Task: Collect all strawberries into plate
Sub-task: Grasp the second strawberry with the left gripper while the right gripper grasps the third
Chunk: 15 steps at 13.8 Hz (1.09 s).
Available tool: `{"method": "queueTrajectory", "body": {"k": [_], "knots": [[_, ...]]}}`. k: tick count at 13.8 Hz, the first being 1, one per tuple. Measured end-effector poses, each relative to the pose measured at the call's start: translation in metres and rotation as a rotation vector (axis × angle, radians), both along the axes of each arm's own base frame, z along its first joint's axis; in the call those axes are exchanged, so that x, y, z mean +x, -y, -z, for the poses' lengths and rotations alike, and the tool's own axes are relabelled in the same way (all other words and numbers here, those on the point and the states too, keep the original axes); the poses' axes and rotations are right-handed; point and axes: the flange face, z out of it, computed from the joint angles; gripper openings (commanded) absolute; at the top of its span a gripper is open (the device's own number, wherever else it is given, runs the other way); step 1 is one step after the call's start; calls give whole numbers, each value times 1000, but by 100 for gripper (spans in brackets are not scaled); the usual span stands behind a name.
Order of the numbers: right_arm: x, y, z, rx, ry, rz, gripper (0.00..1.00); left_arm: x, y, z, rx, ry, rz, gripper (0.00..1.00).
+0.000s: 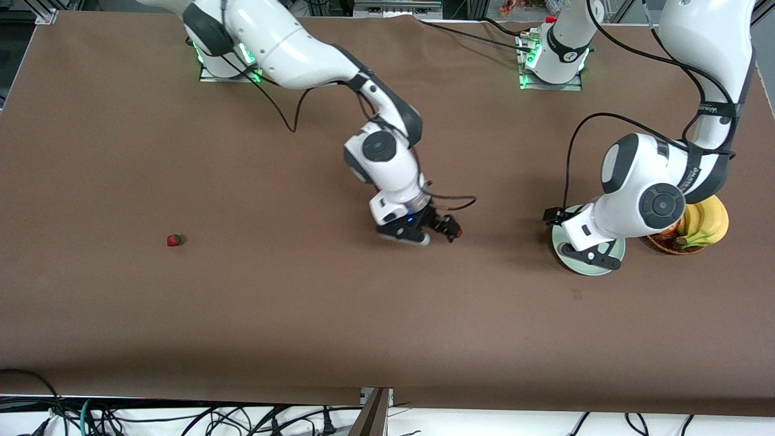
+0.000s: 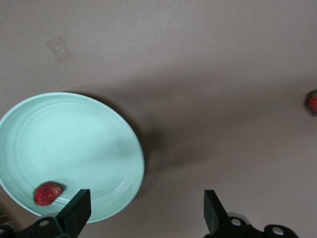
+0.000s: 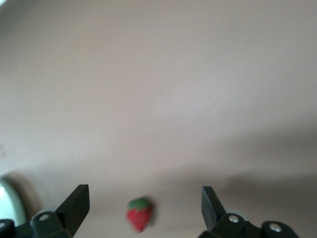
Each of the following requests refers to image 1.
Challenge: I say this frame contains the black floor cable loop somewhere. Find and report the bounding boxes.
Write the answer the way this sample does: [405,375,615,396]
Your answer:
[0,368,68,436]

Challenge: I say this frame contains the metal table post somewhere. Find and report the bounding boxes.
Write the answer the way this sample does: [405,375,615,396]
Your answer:
[348,386,394,436]

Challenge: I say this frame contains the metal rack frame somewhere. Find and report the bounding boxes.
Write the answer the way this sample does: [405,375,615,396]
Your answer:
[353,0,444,19]

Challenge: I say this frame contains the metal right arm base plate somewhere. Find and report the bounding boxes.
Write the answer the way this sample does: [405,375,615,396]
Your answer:
[199,61,263,83]

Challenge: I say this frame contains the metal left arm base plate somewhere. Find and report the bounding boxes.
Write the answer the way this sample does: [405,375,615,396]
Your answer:
[519,71,584,92]

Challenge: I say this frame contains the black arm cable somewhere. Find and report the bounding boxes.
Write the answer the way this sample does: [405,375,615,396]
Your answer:
[219,0,478,213]
[562,0,738,211]

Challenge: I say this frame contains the brown wicker basket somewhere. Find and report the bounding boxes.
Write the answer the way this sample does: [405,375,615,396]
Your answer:
[641,233,708,256]

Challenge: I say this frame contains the pale green plate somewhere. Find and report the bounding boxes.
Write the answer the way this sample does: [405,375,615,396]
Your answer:
[551,205,626,277]

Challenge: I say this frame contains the black cable across table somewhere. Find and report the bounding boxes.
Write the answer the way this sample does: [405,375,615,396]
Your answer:
[417,17,535,54]

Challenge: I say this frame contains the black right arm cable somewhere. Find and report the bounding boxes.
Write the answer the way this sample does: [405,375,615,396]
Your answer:
[219,0,478,213]

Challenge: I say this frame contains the brown table cover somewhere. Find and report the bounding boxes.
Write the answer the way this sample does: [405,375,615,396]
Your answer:
[0,11,775,418]

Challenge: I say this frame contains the yellow banana bunch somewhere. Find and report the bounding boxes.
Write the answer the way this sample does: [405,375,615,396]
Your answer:
[676,194,730,249]

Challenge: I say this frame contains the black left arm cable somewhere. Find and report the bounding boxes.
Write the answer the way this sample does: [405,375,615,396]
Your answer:
[562,0,738,211]

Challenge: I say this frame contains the colourful toy pile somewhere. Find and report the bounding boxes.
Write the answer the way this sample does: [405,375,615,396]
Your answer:
[500,0,565,16]

